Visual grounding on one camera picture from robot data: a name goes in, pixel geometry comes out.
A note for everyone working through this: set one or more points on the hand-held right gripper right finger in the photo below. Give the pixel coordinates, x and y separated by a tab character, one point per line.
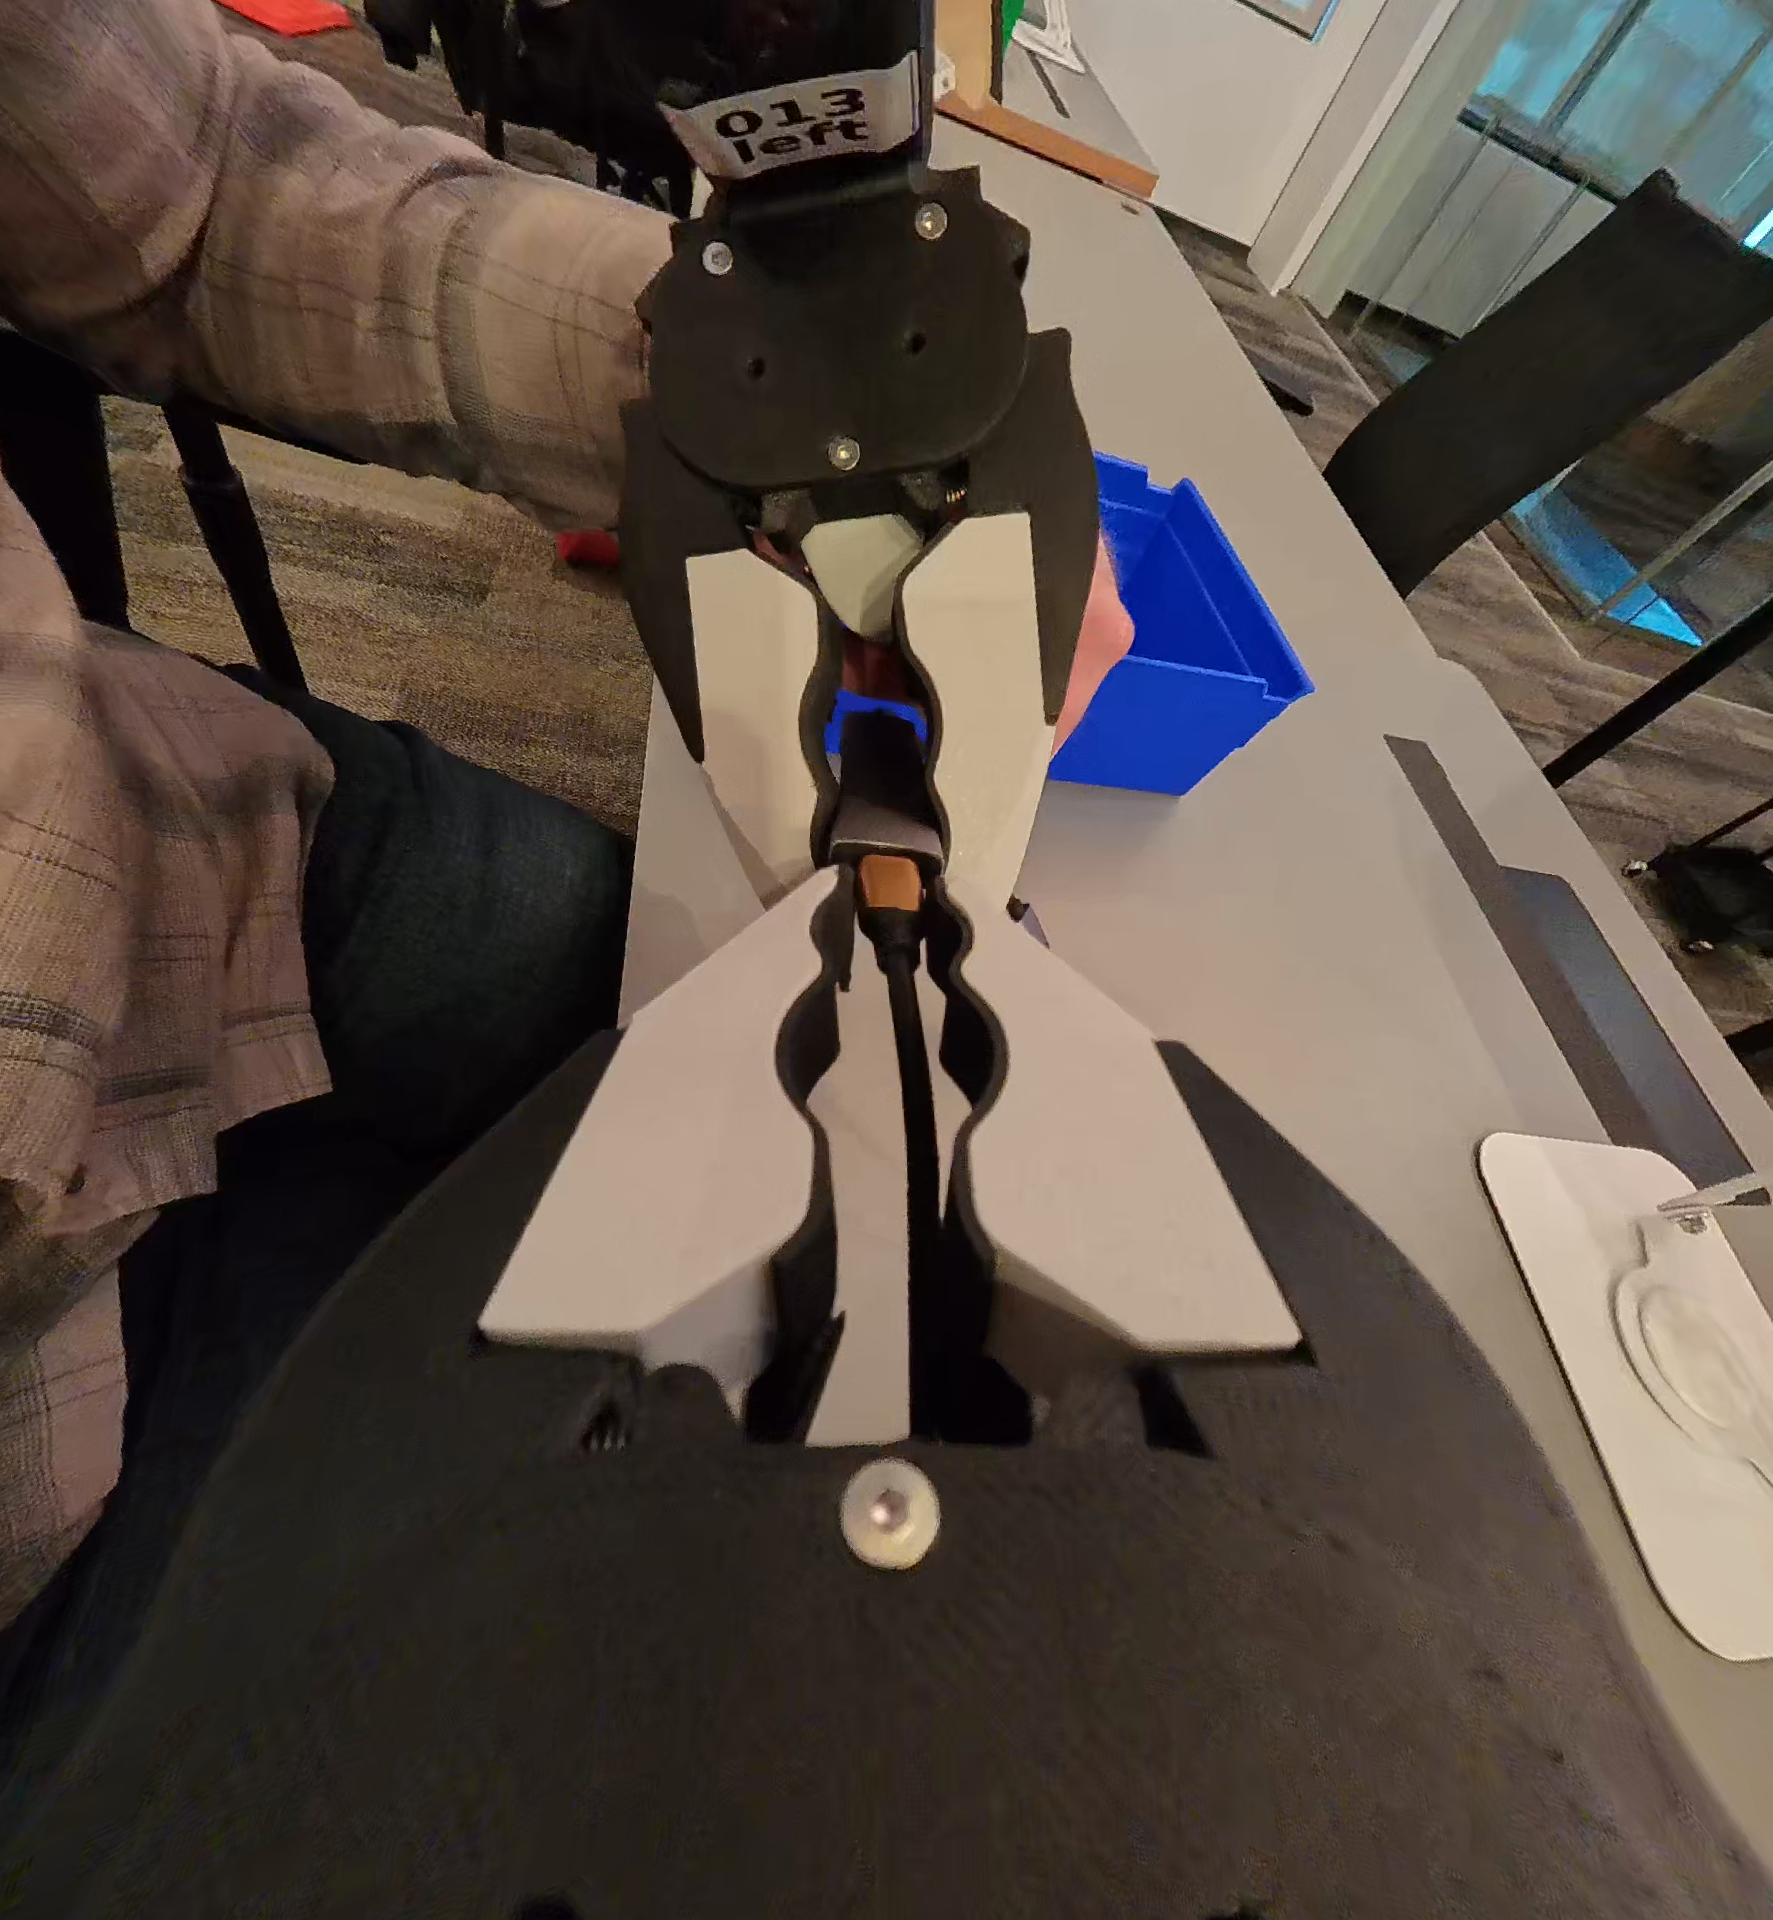
1141	1200

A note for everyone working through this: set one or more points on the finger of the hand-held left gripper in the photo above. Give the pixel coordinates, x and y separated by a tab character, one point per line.
983	674
750	674

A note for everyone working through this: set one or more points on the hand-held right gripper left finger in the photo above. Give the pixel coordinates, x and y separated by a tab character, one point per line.
647	1185

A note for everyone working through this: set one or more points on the short grey usb hub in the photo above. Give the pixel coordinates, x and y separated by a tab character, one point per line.
879	765

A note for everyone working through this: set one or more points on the blue plastic bin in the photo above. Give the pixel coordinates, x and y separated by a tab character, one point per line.
1187	674

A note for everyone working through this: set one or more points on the person's left forearm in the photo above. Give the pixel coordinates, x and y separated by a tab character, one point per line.
301	255

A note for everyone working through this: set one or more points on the wooden board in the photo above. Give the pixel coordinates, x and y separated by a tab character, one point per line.
1067	150

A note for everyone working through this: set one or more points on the clear acrylic stand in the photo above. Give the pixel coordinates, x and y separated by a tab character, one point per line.
1712	1351

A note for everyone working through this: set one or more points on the black mesh office chair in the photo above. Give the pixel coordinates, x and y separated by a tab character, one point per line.
1546	390

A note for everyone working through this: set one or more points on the black utility cart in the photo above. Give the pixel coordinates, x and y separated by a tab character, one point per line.
1742	885

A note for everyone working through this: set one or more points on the black metal pole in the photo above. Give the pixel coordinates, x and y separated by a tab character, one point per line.
1696	690

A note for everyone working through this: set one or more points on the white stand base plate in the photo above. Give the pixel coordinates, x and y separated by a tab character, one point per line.
1575	1351

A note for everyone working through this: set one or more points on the black chair frame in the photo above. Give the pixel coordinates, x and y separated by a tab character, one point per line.
226	524

